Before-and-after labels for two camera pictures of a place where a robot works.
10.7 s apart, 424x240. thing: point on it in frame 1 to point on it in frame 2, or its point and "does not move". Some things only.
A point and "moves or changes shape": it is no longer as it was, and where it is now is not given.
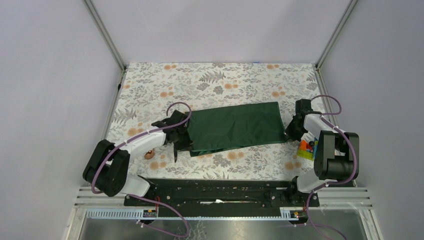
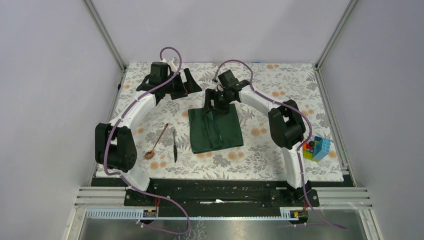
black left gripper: x=186 y=145 to x=189 y=86
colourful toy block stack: x=307 y=150 does not move
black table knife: x=175 y=154 does not move
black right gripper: x=288 y=133 to x=209 y=94
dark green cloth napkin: x=234 y=125 moves or changes shape
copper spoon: x=149 y=154 does not move
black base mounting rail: x=259 y=192 does not move
